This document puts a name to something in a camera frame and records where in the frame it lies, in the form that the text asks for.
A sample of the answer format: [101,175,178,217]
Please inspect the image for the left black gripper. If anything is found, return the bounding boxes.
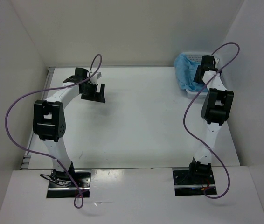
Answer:
[81,81,105,103]

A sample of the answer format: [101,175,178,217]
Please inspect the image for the light blue shorts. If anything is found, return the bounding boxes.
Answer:
[174,53,203,92]

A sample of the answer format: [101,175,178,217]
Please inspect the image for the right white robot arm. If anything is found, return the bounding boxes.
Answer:
[187,55,234,184]

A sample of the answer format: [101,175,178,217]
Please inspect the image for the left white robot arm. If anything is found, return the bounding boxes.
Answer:
[33,72,105,187]

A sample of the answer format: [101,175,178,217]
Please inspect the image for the white plastic basket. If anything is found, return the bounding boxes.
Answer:
[183,52,227,99]

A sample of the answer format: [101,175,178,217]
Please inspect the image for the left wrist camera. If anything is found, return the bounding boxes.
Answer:
[89,72,102,84]

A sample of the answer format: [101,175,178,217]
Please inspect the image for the aluminium table edge rail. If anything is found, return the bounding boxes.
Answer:
[20,67,55,170]

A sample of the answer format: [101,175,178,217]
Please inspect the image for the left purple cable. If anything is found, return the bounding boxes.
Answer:
[4,54,104,209]

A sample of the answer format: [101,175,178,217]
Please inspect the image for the purple cable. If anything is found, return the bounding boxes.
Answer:
[4,54,104,209]
[183,42,241,199]

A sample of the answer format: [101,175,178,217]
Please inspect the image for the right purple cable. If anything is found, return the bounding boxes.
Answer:
[183,42,241,199]

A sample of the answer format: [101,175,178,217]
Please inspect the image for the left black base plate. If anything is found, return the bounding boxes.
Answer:
[46,169,92,199]

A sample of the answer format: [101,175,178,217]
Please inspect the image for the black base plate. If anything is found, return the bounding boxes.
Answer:
[46,169,92,199]
[172,168,217,196]

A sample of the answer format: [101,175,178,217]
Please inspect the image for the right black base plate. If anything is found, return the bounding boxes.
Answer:
[172,168,217,196]

